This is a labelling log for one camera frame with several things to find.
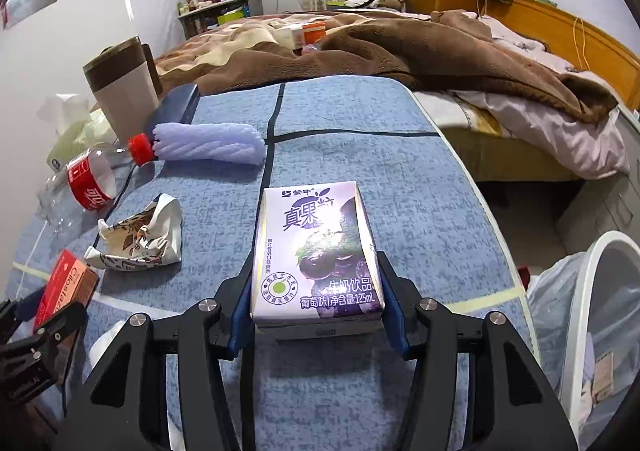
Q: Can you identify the crumpled snack wrapper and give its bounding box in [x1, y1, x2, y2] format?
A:
[84, 193, 182, 272]

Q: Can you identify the brown fleece blanket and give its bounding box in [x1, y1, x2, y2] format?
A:
[155, 11, 617, 124]

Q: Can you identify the cluttered shelf desk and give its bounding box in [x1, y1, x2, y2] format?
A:
[179, 0, 264, 40]

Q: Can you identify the green tissue pack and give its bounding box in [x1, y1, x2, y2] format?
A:
[36, 94, 117, 173]

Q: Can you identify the purple grape milk carton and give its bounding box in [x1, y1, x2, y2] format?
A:
[250, 182, 385, 339]

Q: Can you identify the dark blue flat case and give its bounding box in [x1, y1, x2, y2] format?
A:
[145, 83, 201, 135]

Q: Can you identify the orange red medicine box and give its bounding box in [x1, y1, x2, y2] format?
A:
[34, 249, 99, 330]

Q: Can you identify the pink bed sheet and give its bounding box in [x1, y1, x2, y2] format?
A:
[416, 10, 630, 182]

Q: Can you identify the beige brown tumbler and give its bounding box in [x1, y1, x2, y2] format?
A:
[82, 36, 163, 144]

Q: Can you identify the blue patterned table cover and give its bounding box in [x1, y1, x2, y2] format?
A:
[6, 75, 542, 451]

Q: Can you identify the wooden headboard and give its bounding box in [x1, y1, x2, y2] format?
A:
[488, 0, 639, 110]

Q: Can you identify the clear cola bottle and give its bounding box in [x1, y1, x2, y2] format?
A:
[37, 133, 155, 231]

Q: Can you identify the orange box on bed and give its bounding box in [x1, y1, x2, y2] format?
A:
[273, 21, 326, 50]

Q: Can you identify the white trash bin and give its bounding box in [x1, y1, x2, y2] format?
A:
[526, 231, 639, 450]

